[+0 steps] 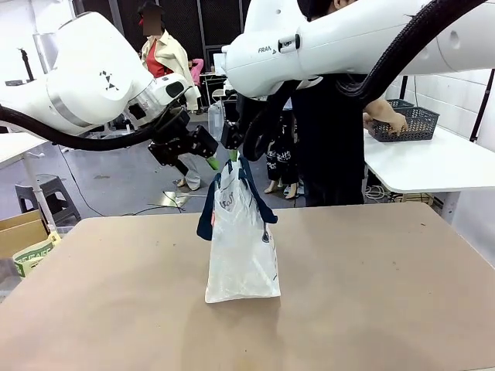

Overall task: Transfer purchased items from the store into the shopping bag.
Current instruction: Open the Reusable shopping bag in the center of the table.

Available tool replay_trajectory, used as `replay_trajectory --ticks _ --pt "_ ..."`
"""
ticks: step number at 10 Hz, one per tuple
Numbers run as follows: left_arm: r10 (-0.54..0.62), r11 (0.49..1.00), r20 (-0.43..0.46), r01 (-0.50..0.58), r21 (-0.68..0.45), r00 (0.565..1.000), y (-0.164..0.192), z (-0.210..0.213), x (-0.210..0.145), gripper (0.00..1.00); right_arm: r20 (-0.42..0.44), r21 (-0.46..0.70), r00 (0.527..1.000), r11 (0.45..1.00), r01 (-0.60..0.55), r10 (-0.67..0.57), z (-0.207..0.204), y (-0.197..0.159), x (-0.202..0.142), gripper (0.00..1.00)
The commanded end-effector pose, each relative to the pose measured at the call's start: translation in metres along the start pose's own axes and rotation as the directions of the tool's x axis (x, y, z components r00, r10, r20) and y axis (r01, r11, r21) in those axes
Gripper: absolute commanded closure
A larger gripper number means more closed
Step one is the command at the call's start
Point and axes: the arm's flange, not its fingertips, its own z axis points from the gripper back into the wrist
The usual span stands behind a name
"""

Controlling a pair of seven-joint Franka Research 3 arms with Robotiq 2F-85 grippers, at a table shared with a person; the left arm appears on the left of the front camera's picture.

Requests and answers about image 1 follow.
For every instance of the clear plastic container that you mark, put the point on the clear plastic container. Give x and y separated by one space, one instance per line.
214 120

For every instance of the translucent white shopping bag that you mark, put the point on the translucent white shopping bag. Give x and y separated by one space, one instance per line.
239 251

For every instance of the person's left hand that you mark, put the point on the person's left hand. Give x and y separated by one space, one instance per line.
394 121

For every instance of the black tripod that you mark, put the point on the black tripod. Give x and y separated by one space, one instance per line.
28 67

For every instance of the grey plastic basket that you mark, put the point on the grey plastic basket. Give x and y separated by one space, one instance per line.
400 103
421 123

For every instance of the person in pink top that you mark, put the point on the person in pink top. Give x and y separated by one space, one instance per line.
197 71

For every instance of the white cabinet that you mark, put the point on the white cabinet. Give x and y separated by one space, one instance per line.
448 206

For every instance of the white table with leg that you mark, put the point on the white table with leg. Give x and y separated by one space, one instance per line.
15 148

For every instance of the wooden crate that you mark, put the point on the wooden crate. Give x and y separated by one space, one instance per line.
417 198

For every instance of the grey plastic step stool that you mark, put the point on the grey plastic step stool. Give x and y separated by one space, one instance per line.
58 193

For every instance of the white side table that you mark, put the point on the white side table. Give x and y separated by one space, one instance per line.
425 166

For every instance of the mannequin legs printed dark trousers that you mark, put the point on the mannequin legs printed dark trousers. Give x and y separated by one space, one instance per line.
284 162

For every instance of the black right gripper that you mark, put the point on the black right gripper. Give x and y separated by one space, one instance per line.
231 135

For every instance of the brown cardboard box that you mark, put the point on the brown cardboard box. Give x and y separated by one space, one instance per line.
19 235

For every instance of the grey standing panel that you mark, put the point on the grey standing panel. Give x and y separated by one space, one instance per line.
44 52

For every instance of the green and white carton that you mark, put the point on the green and white carton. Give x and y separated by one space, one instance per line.
35 255

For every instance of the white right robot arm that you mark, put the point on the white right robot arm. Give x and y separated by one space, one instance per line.
328 38

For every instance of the figure in cream jacket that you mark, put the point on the figure in cream jacket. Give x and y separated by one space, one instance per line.
170 54

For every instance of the person's left forearm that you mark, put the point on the person's left forearm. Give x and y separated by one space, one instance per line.
377 108

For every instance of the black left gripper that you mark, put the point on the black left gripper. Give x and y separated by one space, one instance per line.
201 143

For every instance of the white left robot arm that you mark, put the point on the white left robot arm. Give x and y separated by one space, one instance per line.
96 69

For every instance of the person in black clothes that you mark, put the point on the person in black clothes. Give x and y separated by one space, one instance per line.
328 147

